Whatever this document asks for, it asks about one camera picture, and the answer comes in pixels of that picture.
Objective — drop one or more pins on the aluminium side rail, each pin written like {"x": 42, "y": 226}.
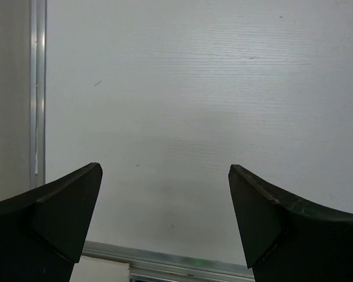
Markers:
{"x": 37, "y": 93}

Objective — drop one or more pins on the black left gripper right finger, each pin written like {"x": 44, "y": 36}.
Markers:
{"x": 286, "y": 237}

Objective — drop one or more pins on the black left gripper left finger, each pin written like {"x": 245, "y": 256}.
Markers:
{"x": 43, "y": 231}

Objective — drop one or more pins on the aluminium table edge rail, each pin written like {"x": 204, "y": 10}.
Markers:
{"x": 152, "y": 266}

